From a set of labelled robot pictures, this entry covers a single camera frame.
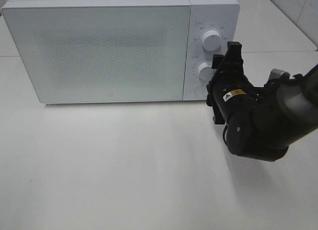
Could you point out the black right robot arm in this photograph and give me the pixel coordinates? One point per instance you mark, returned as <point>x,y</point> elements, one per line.
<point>261,122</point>

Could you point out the round white door button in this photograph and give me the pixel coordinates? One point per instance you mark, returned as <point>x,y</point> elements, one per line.
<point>201,92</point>

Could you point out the white microwave oven body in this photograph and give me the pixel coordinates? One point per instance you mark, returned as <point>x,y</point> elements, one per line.
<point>203,16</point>

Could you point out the white microwave door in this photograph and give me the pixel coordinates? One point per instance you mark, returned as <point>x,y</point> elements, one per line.
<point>102,54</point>

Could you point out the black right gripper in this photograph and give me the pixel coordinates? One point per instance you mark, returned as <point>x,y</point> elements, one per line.
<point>229,90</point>

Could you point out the white microwave knob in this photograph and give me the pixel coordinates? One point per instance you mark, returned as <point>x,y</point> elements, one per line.
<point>211,40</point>
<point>205,71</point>

